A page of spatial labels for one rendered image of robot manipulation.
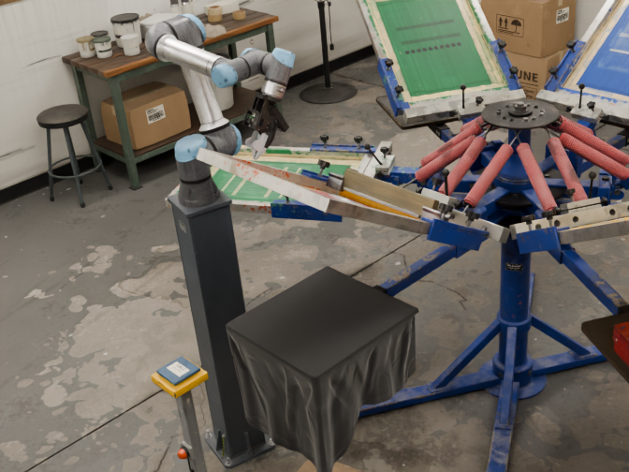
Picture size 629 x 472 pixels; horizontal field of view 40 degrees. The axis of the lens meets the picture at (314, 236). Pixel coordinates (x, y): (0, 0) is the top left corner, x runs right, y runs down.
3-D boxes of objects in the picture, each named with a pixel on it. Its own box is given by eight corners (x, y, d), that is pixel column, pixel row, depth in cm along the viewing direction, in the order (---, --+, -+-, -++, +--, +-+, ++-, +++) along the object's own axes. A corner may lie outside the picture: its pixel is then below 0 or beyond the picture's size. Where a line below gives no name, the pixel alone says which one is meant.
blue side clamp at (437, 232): (428, 240, 270) (435, 218, 269) (416, 235, 273) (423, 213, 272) (478, 251, 292) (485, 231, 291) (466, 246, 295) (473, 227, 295)
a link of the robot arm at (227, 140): (200, 168, 325) (149, 24, 309) (229, 154, 334) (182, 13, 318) (220, 167, 316) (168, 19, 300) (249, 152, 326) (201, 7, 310)
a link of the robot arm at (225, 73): (127, 26, 300) (225, 64, 273) (153, 18, 307) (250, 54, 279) (131, 58, 306) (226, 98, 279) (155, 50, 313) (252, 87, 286)
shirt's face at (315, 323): (314, 378, 266) (314, 377, 265) (226, 325, 295) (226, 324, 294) (417, 309, 293) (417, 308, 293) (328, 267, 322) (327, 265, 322)
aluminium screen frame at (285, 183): (325, 212, 235) (329, 199, 234) (196, 158, 273) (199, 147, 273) (477, 246, 293) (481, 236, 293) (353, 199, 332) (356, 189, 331)
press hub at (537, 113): (522, 419, 379) (533, 130, 314) (451, 381, 405) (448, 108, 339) (572, 375, 402) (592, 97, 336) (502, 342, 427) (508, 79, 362)
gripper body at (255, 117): (241, 125, 285) (252, 90, 283) (259, 131, 291) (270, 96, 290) (256, 131, 279) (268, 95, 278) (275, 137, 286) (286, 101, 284)
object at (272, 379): (326, 483, 286) (314, 379, 265) (239, 421, 315) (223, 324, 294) (332, 478, 287) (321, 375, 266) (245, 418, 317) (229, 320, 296)
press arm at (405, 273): (302, 359, 289) (301, 344, 286) (291, 351, 293) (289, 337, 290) (522, 216, 359) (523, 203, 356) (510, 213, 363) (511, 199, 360)
